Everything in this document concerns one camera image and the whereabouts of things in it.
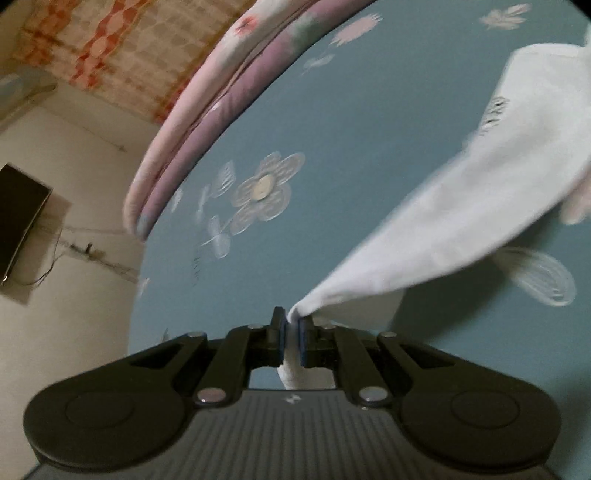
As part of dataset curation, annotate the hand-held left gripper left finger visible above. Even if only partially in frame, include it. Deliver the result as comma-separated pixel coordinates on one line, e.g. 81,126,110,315
129,307,289,409

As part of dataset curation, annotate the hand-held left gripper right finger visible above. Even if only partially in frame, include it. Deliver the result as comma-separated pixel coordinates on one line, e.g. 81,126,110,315
298,316,455,409

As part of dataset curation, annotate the white t-shirt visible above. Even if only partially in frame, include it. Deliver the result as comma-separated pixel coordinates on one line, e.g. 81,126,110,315
277,44,591,393

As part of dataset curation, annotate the purple floral quilt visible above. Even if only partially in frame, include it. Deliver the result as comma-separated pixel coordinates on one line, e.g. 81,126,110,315
136,0,370,241

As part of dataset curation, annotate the orange checked curtain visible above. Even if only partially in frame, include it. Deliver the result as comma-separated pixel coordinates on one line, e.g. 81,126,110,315
9,0,259,125

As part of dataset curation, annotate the white air conditioner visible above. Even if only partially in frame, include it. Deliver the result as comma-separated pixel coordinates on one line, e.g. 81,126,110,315
0,67,58,132

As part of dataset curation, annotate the wall wiring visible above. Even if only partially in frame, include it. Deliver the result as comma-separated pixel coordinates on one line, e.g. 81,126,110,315
55,224,139,283

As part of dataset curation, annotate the black television cable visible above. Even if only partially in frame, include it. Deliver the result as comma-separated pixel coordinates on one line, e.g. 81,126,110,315
2,231,63,287

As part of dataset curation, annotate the black wall television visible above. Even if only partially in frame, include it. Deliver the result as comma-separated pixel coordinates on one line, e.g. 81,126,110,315
0,162,52,288

